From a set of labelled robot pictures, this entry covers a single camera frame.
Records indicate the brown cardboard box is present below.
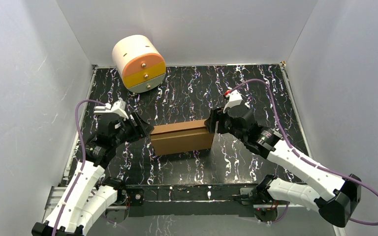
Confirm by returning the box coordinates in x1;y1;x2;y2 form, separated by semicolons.
150;119;215;156

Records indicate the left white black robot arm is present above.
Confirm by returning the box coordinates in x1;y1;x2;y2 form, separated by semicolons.
31;112;154;236

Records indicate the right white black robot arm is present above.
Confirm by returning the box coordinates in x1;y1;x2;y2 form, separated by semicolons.
205;105;361;228

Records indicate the small white rectangular block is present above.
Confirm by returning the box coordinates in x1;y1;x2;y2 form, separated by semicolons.
94;106;111;116

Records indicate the round white drawer cabinet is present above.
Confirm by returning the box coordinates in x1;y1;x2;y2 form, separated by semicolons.
112;35;166;93

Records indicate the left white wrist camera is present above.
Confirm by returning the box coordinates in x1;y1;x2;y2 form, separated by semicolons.
99;99;129;120

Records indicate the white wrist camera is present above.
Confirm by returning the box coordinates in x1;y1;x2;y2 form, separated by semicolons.
223;89;242;113
99;99;129;120

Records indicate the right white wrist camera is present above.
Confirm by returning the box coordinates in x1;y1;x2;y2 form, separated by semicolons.
223;89;242;113

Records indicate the aluminium front rail frame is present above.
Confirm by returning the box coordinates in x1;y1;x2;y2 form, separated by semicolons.
38;184;346;236

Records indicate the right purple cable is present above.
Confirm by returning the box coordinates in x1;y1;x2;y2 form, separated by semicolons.
228;78;378;226

